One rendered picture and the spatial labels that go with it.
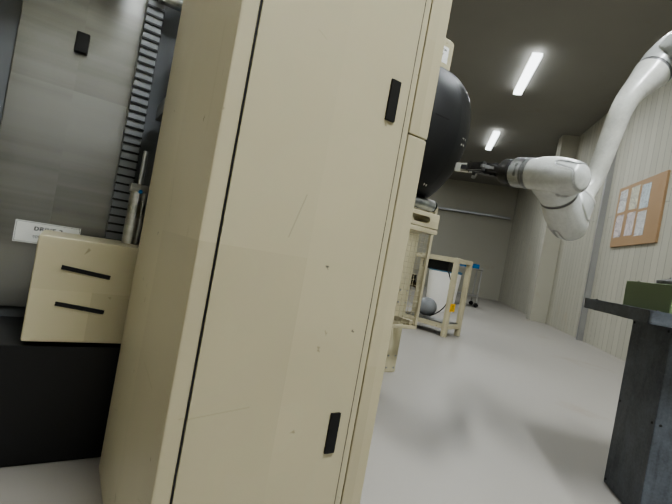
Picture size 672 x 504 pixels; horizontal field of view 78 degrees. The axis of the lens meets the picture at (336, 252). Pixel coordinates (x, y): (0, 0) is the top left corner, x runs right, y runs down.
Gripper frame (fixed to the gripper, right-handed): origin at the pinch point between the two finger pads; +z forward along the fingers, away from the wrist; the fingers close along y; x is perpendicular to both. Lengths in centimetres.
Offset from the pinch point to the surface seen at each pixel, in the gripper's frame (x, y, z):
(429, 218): 19.5, -5.9, 15.1
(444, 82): -28.0, 6.5, 14.2
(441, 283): 106, -399, 351
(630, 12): -244, -342, 160
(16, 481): 103, 110, 1
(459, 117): -17.8, -0.8, 9.5
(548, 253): 16, -665, 353
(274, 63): 5, 87, -40
